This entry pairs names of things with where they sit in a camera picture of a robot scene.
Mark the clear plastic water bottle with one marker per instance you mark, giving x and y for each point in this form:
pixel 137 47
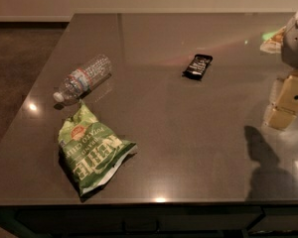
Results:
pixel 84 79

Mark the green potato chips bag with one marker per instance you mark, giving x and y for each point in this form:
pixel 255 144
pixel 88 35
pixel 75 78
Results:
pixel 91 151

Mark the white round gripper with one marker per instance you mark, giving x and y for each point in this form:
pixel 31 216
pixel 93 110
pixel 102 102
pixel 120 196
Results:
pixel 296 45

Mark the black candy bar wrapper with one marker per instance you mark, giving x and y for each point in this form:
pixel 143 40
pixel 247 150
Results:
pixel 197 67

